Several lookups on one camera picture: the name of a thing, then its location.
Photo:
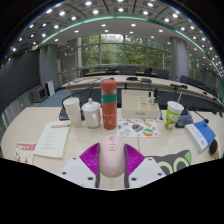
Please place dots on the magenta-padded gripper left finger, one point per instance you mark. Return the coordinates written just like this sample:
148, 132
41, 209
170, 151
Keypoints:
78, 170

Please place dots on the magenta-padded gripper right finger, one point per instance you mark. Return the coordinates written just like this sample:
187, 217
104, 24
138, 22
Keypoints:
146, 170

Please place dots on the pink computer mouse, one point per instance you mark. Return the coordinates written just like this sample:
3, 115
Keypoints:
112, 156

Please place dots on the cat face mouse pad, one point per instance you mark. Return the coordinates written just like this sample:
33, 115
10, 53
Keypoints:
176, 161

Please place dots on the cream booklet with red header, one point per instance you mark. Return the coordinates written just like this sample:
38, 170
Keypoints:
53, 138

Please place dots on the colourful sticker sheet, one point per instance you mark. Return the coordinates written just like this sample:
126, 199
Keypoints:
138, 128

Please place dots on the red and white leaflet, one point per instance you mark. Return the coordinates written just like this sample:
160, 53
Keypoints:
25, 153

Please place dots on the white lidded mug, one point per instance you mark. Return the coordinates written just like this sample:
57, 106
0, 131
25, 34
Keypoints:
90, 115

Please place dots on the green printed paper cup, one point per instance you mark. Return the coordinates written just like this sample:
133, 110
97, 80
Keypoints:
172, 116

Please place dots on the cream cardboard box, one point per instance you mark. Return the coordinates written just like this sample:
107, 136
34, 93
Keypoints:
138, 106

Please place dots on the blue and white book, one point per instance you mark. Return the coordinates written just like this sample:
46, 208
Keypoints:
201, 135

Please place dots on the red green-banded thermos bottle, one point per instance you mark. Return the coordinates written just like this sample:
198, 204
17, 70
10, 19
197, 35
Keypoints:
109, 106

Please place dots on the white standing panel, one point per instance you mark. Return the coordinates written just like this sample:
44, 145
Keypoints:
50, 88

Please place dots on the far black desk microphones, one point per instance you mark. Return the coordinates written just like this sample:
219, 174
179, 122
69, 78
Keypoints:
145, 80

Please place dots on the dark office chairs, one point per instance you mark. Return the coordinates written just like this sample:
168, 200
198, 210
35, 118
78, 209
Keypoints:
161, 73

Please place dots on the ceiling lights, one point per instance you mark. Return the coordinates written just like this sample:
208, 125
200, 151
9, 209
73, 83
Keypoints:
120, 9

